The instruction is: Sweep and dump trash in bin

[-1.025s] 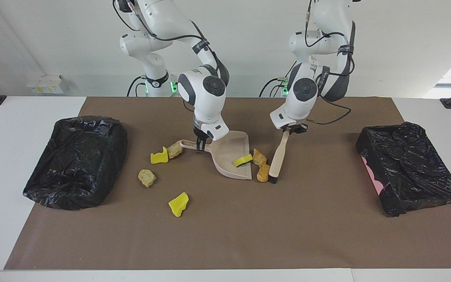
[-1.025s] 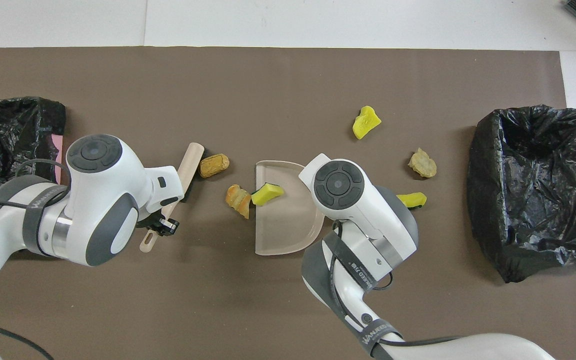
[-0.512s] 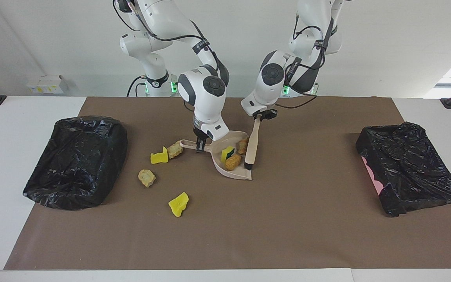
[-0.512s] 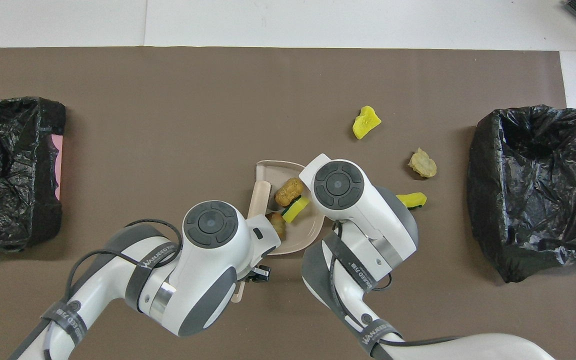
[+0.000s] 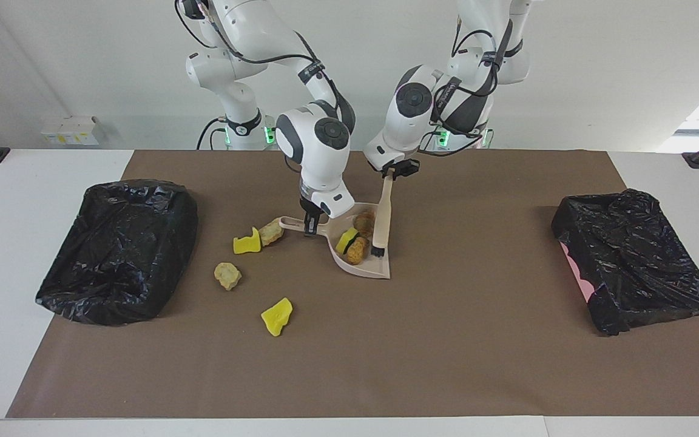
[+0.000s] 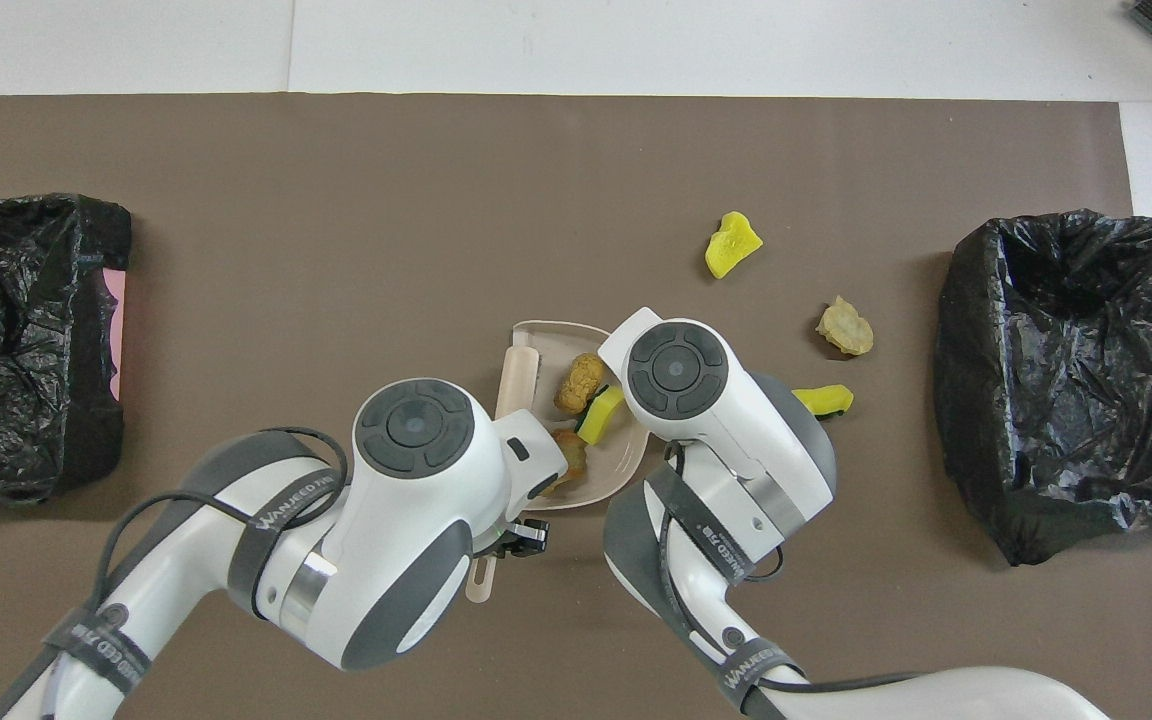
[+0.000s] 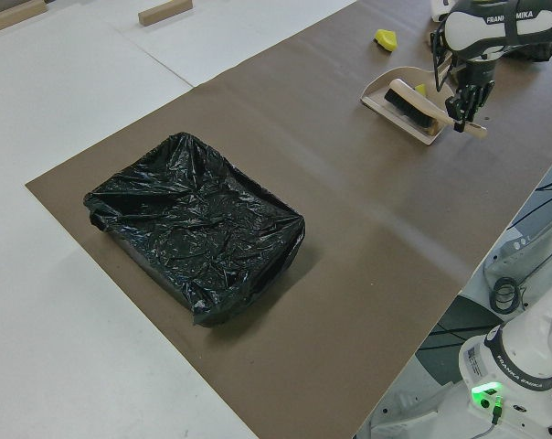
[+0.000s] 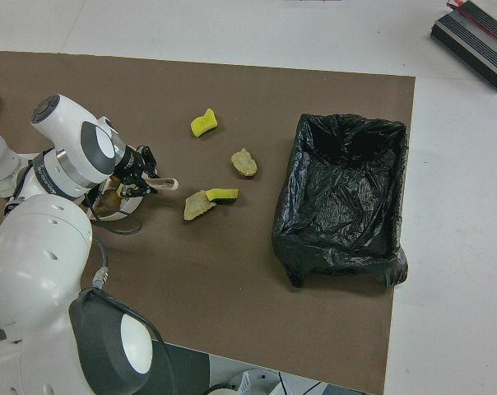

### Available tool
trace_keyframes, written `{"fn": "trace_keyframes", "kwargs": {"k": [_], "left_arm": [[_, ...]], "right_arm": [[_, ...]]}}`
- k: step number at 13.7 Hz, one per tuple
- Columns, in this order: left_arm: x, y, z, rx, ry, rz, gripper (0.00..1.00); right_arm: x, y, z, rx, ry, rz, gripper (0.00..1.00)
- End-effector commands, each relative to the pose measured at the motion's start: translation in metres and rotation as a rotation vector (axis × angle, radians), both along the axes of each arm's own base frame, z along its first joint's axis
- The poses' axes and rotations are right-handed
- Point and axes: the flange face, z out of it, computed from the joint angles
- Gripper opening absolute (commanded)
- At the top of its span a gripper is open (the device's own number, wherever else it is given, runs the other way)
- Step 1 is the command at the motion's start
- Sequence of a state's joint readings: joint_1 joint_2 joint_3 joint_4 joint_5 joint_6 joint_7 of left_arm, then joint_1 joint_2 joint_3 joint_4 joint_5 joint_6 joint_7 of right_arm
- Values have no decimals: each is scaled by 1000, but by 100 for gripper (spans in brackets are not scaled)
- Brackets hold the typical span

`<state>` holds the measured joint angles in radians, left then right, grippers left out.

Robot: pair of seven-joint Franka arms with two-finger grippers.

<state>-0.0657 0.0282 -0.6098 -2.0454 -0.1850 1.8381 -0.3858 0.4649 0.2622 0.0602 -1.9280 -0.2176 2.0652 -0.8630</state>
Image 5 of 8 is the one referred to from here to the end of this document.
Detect green yellow sponge wedge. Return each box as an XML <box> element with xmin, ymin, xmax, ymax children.
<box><xmin>334</xmin><ymin>227</ymin><xmax>360</xmax><ymax>256</ymax></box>

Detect orange beige sponge chunk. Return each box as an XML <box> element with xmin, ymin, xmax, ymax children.
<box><xmin>353</xmin><ymin>209</ymin><xmax>376</xmax><ymax>239</ymax></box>

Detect elongated pale beige sponge chunk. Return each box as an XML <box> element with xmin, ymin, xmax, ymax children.
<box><xmin>258</xmin><ymin>217</ymin><xmax>285</xmax><ymax>247</ymax></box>

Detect beige brush with black bristles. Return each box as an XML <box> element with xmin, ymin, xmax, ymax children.
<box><xmin>370</xmin><ymin>173</ymin><xmax>394</xmax><ymax>260</ymax></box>

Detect brown yellow sponge chunk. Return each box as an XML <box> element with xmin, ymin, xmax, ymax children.
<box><xmin>346</xmin><ymin>237</ymin><xmax>371</xmax><ymax>266</ymax></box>

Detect curved yellow green sponge piece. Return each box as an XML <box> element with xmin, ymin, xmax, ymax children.
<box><xmin>232</xmin><ymin>226</ymin><xmax>263</xmax><ymax>255</ymax></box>

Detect beige plastic dustpan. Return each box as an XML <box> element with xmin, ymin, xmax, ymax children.
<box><xmin>279</xmin><ymin>202</ymin><xmax>393</xmax><ymax>280</ymax></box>

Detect rounded pale beige sponge chunk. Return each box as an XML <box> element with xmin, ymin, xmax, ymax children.
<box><xmin>214</xmin><ymin>262</ymin><xmax>243</xmax><ymax>291</ymax></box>

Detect plain yellow sponge chunk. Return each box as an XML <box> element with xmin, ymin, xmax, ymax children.
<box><xmin>260</xmin><ymin>297</ymin><xmax>294</xmax><ymax>337</ymax></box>

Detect black trash bag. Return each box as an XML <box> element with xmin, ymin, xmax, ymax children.
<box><xmin>35</xmin><ymin>178</ymin><xmax>198</xmax><ymax>327</ymax></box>
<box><xmin>551</xmin><ymin>188</ymin><xmax>699</xmax><ymax>336</ymax></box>

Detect pink plastic bin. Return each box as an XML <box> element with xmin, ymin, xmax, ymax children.
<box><xmin>559</xmin><ymin>242</ymin><xmax>594</xmax><ymax>304</ymax></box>

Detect brown paper table mat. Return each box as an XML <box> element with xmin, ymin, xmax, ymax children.
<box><xmin>5</xmin><ymin>149</ymin><xmax>699</xmax><ymax>419</ymax></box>

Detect black right base cable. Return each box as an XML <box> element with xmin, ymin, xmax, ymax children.
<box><xmin>196</xmin><ymin>117</ymin><xmax>230</xmax><ymax>151</ymax></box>

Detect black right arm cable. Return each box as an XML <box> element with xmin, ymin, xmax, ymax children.
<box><xmin>174</xmin><ymin>0</ymin><xmax>329</xmax><ymax>83</ymax></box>

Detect white wall outlet boxes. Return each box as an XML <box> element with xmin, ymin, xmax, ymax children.
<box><xmin>40</xmin><ymin>115</ymin><xmax>107</xmax><ymax>146</ymax></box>

